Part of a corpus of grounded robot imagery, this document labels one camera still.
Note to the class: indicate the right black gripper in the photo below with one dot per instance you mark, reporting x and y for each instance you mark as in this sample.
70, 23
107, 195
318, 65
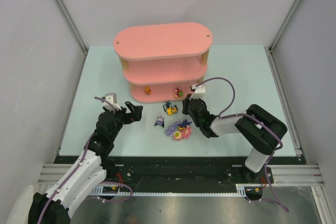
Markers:
192, 105

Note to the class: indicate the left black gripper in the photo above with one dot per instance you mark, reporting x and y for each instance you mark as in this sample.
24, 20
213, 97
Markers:
126, 114

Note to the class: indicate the pink bear strawberry figurine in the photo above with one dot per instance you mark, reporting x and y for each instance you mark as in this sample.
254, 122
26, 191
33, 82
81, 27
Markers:
178, 93

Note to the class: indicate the black purple-bow imp figurine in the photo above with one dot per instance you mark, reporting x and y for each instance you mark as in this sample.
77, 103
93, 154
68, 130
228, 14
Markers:
160, 121

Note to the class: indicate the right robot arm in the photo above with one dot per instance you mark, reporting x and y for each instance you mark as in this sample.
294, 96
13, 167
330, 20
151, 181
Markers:
260, 128

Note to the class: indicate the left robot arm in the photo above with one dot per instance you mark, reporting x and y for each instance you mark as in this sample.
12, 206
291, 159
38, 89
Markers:
59, 203

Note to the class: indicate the pink three-tier shelf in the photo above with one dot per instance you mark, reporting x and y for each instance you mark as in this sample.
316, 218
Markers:
163, 57

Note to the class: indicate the yellow mouse dragon-costume figurine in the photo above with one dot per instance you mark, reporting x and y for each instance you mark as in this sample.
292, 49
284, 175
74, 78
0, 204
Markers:
169, 108

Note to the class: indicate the yellow bear figurine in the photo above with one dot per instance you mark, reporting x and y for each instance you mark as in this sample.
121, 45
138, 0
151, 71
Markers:
147, 91

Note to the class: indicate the yellow mouse navy-hood figurine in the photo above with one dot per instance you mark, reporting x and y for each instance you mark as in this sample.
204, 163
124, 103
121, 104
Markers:
184, 124

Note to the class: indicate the purple bunny figurine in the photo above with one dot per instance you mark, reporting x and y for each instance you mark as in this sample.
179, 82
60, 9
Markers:
170, 130

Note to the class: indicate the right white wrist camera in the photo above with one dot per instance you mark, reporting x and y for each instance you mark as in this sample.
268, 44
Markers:
198, 91

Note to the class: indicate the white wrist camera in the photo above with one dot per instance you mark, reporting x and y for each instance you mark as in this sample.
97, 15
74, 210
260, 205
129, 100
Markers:
198, 91
111, 101

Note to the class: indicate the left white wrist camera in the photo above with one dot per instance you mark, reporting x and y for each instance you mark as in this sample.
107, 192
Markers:
111, 101

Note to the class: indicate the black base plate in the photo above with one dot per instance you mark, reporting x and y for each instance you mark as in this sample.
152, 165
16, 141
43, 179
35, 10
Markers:
185, 161

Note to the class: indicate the grey slotted cable duct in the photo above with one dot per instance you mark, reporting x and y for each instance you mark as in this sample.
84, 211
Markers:
174, 188

